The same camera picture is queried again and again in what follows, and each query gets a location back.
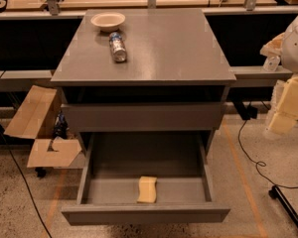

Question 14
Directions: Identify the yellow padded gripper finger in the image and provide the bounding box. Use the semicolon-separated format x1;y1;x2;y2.
267;74;298;135

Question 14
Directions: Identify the yellow sponge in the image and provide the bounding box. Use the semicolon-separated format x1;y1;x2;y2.
137;177;157;203

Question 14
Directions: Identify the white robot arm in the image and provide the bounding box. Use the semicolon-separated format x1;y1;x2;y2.
260;16;298;137

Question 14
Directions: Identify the grey drawer cabinet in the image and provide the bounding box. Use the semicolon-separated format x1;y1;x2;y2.
52;9;235;147

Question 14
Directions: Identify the open grey middle drawer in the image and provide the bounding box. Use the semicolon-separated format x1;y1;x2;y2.
62;132;229;225

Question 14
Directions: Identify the closed grey top drawer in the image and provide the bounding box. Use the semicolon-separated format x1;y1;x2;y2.
62;102;225;132

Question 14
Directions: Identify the clear sanitizer bottle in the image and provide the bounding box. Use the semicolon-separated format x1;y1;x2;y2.
263;56;280;72

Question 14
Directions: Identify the black power adapter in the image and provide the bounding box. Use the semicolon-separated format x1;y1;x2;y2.
241;104;258;120

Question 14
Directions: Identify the black stand leg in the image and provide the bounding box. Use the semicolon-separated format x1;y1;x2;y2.
268;185;298;229

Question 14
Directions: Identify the white bowl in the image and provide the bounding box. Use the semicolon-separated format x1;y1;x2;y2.
90;12;125;33

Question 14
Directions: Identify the open cardboard box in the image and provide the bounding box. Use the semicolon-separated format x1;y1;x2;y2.
4;85;85;169

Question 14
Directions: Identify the black floor cable right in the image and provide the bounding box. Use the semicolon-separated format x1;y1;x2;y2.
237;119;298;190

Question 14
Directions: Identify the black floor cable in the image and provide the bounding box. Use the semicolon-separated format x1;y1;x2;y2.
237;119;298;190
0;112;54;238

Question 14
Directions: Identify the black floor cable left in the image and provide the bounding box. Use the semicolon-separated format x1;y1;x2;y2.
0;112;54;238

